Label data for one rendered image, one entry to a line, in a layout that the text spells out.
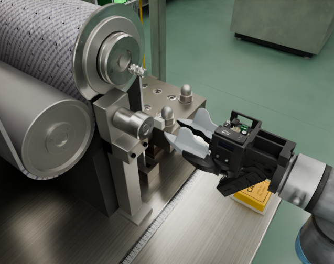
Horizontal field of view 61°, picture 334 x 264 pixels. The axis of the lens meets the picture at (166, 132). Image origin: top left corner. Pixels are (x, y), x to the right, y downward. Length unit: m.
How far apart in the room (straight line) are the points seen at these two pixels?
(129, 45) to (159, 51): 1.04
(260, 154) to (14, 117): 0.34
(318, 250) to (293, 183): 0.13
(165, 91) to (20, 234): 0.46
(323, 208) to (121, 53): 0.35
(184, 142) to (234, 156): 0.09
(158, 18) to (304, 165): 1.08
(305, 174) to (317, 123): 2.05
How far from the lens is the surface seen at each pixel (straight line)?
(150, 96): 0.72
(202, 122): 0.52
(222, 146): 0.44
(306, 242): 0.54
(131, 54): 0.43
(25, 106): 0.40
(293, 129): 2.34
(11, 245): 0.69
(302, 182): 0.44
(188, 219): 0.64
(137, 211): 0.63
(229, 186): 0.52
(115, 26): 0.42
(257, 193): 0.67
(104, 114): 0.42
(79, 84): 0.40
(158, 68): 1.51
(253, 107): 2.44
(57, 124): 0.41
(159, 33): 1.42
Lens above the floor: 1.46
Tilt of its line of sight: 44 degrees down
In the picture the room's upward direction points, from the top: straight up
